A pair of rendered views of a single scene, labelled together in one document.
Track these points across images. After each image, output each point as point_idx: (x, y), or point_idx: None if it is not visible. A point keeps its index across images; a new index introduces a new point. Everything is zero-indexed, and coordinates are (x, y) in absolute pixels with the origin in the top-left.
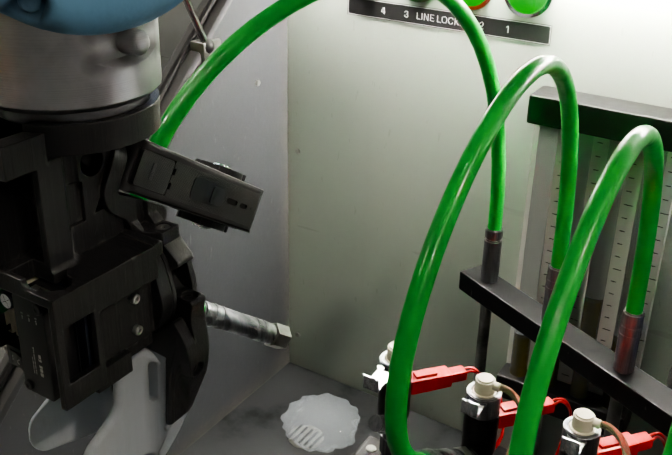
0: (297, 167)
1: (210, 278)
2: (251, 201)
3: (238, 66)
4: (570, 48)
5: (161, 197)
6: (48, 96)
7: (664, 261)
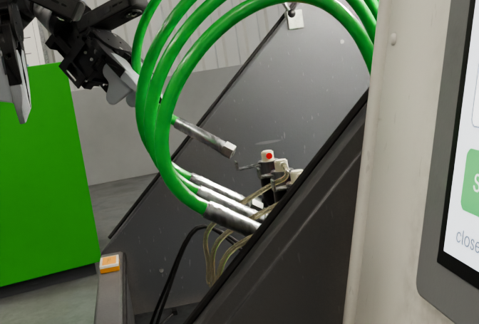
0: None
1: (305, 166)
2: (69, 3)
3: (322, 28)
4: None
5: None
6: None
7: None
